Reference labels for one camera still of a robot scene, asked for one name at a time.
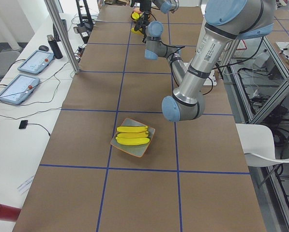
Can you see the far blue teach pendant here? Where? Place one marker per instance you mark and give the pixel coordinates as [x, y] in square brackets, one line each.
[36, 62]

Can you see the white chair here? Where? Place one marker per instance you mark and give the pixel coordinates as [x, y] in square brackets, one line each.
[258, 145]

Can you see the aluminium frame post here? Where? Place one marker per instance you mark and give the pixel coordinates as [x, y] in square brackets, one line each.
[56, 19]

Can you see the wicker fruit basket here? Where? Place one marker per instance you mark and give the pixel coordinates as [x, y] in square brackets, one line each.
[138, 11]

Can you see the white camera pedestal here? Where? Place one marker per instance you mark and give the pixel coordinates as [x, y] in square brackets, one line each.
[209, 81]

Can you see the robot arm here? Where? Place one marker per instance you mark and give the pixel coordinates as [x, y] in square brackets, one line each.
[224, 21]
[163, 5]

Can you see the black water bottle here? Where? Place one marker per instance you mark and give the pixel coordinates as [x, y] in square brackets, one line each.
[54, 46]

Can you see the red cylinder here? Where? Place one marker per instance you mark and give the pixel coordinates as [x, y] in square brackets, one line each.
[9, 213]

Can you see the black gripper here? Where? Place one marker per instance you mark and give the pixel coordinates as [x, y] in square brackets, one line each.
[145, 6]

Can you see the near blue teach pendant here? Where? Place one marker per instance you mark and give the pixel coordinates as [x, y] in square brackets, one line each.
[19, 89]

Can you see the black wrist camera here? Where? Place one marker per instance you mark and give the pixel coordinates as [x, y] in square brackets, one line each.
[143, 22]

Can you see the black computer mouse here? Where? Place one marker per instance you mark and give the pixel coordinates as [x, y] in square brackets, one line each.
[43, 48]

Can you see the grey square plate orange rim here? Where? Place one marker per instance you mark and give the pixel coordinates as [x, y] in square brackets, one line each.
[134, 150]

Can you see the blue teach pendant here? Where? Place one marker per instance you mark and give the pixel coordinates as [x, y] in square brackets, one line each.
[19, 89]
[36, 62]

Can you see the small black puck device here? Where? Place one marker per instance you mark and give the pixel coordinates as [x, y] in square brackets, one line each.
[23, 124]

